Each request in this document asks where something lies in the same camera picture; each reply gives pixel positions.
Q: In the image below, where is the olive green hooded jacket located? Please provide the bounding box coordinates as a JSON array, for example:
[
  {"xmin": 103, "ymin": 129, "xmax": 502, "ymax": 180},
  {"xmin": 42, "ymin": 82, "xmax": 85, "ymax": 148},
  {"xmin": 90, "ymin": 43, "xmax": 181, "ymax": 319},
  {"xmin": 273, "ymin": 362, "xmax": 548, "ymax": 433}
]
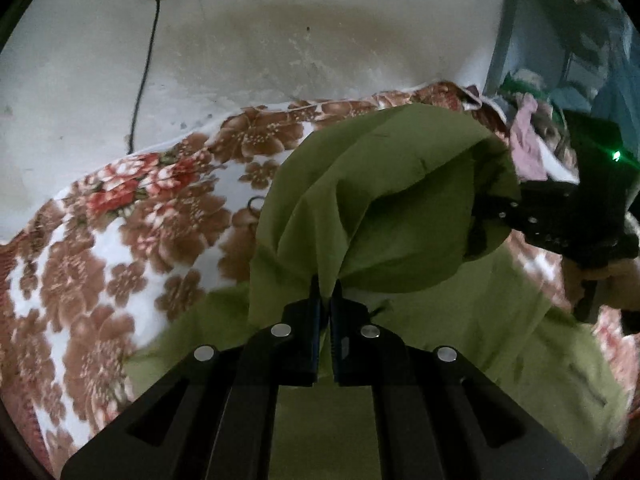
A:
[{"xmin": 125, "ymin": 104, "xmax": 634, "ymax": 474}]

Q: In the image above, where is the person's right hand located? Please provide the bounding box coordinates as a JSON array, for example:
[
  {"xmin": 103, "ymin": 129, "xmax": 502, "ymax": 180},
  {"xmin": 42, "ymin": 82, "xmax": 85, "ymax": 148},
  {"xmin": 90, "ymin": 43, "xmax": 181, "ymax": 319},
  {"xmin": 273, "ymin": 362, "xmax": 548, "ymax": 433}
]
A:
[{"xmin": 562, "ymin": 258, "xmax": 640, "ymax": 311}]

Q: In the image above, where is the white cloth on pile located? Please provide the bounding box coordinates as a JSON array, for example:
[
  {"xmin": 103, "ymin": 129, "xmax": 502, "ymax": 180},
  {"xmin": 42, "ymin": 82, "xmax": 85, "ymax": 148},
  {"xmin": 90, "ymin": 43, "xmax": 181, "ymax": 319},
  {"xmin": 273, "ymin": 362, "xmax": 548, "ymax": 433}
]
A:
[{"xmin": 537, "ymin": 138, "xmax": 579, "ymax": 184}]

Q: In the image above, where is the pink cloth on pile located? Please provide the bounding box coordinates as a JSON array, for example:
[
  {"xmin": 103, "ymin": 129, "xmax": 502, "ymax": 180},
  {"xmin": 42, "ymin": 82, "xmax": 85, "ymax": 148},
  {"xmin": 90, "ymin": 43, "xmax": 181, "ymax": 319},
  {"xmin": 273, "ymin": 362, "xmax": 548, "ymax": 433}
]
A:
[{"xmin": 509, "ymin": 93, "xmax": 548, "ymax": 181}]

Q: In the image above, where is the floral brown white bed blanket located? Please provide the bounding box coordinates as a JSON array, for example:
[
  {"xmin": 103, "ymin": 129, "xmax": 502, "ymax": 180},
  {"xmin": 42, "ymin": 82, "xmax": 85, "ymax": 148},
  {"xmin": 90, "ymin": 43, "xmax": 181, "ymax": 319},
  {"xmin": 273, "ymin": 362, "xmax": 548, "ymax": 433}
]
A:
[{"xmin": 1, "ymin": 81, "xmax": 639, "ymax": 476}]

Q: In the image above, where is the black power cable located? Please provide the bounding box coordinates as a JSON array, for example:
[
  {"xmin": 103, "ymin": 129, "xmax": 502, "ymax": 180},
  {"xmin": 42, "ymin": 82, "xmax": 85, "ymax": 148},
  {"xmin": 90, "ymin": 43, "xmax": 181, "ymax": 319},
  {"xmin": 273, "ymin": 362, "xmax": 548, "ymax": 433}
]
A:
[{"xmin": 126, "ymin": 0, "xmax": 170, "ymax": 155}]

